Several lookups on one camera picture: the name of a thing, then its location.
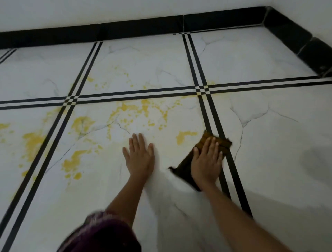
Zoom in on person's left hand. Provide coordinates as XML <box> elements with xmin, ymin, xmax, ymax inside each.
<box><xmin>122</xmin><ymin>133</ymin><xmax>156</xmax><ymax>182</ymax></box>

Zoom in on person's right hand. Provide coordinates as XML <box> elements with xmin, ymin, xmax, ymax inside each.
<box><xmin>191</xmin><ymin>137</ymin><xmax>224</xmax><ymax>191</ymax></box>

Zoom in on dark brown cleaning cloth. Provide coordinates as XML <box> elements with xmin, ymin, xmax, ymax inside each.
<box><xmin>168</xmin><ymin>129</ymin><xmax>233</xmax><ymax>192</ymax></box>

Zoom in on yellow stains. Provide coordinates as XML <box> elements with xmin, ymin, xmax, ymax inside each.
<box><xmin>0</xmin><ymin>66</ymin><xmax>216</xmax><ymax>182</ymax></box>

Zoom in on person's right forearm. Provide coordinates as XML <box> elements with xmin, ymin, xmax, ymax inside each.
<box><xmin>201</xmin><ymin>181</ymin><xmax>294</xmax><ymax>252</ymax></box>

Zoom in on person's left forearm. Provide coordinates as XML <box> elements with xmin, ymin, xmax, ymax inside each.
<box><xmin>105</xmin><ymin>174</ymin><xmax>146</xmax><ymax>229</ymax></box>

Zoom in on maroon patterned left sleeve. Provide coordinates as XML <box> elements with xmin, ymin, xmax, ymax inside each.
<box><xmin>56</xmin><ymin>210</ymin><xmax>142</xmax><ymax>252</ymax></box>

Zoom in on black skirting strip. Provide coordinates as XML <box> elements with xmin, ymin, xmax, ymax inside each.
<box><xmin>0</xmin><ymin>6</ymin><xmax>332</xmax><ymax>78</ymax></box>

